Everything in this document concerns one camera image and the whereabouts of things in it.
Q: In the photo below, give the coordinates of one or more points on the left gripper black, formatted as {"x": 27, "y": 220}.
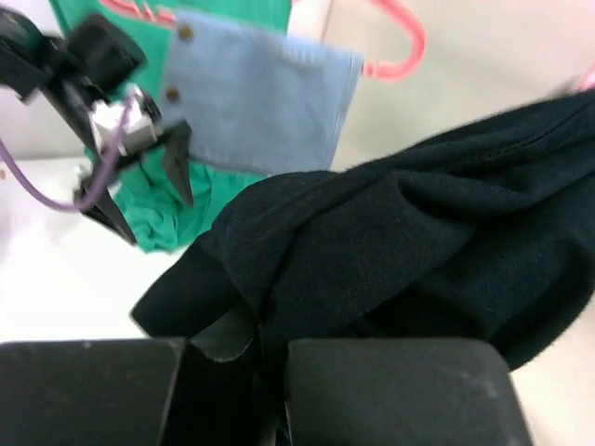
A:
{"x": 89, "y": 64}

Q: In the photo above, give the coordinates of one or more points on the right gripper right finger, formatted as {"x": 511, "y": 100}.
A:
{"x": 401, "y": 392}

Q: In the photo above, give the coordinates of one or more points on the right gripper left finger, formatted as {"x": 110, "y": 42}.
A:
{"x": 153, "y": 391}

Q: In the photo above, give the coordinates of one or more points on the black t shirt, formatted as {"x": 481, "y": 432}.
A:
{"x": 485, "y": 231}

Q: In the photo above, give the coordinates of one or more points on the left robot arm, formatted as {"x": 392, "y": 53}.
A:
{"x": 21, "y": 73}

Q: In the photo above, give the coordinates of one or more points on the green tank top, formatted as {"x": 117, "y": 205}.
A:
{"x": 159, "y": 219}

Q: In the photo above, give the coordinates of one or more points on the blue denim garment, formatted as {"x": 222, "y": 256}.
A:
{"x": 256, "y": 100}

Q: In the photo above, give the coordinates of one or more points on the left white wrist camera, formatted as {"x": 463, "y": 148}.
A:
{"x": 129, "y": 125}

